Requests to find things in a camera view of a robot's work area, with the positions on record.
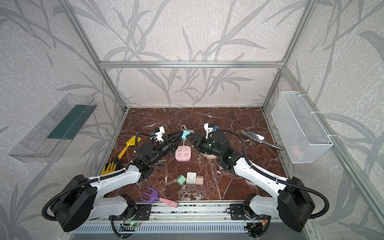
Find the white wire mesh basket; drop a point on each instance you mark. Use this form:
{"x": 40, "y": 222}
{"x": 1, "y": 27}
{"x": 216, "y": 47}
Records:
{"x": 298, "y": 125}

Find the yellow toy shovel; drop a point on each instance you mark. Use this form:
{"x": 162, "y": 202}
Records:
{"x": 129, "y": 143}

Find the aluminium frame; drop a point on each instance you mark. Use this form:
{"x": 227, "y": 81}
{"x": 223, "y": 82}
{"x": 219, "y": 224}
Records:
{"x": 361, "y": 181}

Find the pink charger plug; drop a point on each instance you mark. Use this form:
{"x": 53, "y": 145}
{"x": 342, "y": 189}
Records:
{"x": 199, "y": 180}

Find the clear plastic wall bin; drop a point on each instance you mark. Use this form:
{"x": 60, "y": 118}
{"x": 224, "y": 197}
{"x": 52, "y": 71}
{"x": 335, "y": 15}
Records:
{"x": 49, "y": 139}

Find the teal USB charger plug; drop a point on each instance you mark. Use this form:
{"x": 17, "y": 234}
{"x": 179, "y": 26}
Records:
{"x": 185, "y": 134}

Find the silver metal garden trowel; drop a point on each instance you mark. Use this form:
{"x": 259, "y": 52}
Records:
{"x": 260, "y": 139}

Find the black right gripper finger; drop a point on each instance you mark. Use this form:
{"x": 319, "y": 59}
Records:
{"x": 193, "y": 142}
{"x": 194, "y": 136}

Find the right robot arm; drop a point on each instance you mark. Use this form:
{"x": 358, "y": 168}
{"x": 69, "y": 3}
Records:
{"x": 289, "y": 199}

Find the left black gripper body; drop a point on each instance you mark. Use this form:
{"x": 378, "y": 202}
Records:
{"x": 169, "y": 142}

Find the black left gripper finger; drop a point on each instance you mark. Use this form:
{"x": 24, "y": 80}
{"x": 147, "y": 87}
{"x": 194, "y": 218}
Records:
{"x": 177, "y": 143}
{"x": 176, "y": 136}

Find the yellow black garden rake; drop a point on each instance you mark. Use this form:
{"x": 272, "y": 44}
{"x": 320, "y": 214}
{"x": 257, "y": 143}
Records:
{"x": 111, "y": 166}

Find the beige round power strip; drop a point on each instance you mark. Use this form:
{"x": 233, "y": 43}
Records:
{"x": 210, "y": 156}

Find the white USB charger plug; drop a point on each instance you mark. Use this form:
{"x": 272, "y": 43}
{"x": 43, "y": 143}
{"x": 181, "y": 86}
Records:
{"x": 191, "y": 178}

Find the pink square power strip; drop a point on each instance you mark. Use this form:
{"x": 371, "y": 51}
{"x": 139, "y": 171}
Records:
{"x": 183, "y": 152}

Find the pink object in basket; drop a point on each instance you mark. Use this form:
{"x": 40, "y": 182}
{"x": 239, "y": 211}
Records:
{"x": 296, "y": 151}

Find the light green charger plug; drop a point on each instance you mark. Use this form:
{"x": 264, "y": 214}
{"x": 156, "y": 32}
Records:
{"x": 181, "y": 179}

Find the purple pink garden fork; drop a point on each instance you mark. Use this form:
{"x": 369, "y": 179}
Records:
{"x": 153, "y": 196}

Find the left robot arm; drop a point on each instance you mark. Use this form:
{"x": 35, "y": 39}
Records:
{"x": 83, "y": 199}

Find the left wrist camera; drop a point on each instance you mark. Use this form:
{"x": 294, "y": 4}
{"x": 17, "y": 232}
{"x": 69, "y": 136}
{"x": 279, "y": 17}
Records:
{"x": 158, "y": 134}

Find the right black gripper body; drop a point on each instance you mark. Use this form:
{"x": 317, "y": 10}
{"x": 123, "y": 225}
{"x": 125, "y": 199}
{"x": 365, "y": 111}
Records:
{"x": 199, "y": 141}

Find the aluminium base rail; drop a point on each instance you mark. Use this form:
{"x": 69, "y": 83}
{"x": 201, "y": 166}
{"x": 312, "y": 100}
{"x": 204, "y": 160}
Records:
{"x": 190, "y": 217}

